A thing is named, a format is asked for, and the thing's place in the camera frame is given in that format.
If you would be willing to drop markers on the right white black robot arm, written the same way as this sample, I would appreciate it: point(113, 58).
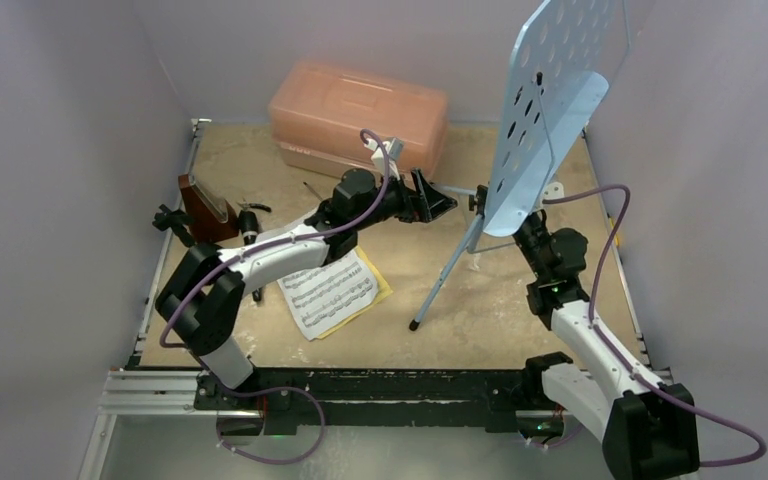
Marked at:
point(643, 431)

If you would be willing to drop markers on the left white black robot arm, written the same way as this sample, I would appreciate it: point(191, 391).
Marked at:
point(201, 299)

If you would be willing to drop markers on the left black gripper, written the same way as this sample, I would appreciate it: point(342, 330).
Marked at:
point(412, 209)

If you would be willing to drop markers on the brown wooden metronome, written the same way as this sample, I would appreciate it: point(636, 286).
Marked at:
point(206, 229)

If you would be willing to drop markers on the black yellow screwdriver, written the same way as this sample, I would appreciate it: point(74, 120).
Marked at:
point(313, 191)

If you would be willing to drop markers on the black handled pliers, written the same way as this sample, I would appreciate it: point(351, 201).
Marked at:
point(249, 206)

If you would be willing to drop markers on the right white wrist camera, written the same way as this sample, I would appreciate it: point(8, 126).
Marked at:
point(552, 191)

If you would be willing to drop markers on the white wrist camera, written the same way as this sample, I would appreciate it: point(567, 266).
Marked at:
point(385, 155)
point(552, 191)

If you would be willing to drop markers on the pink plastic storage box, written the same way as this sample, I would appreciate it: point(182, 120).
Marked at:
point(319, 110)

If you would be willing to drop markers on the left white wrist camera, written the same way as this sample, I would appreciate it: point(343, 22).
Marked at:
point(385, 155)

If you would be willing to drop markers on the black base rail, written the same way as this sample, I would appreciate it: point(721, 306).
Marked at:
point(497, 401)

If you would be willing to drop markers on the light blue music stand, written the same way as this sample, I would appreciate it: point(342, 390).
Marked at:
point(553, 90)

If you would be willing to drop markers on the black microphone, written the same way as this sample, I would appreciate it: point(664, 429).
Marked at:
point(249, 226)

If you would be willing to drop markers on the yellow sheet music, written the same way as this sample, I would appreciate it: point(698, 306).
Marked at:
point(341, 292)

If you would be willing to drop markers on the clear plastic metronome cover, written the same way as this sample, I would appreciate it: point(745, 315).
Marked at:
point(216, 204)

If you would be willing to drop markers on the white sheet music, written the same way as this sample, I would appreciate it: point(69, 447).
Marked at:
point(296, 290)

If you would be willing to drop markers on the black round microphone stand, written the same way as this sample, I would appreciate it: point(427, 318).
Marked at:
point(177, 221)

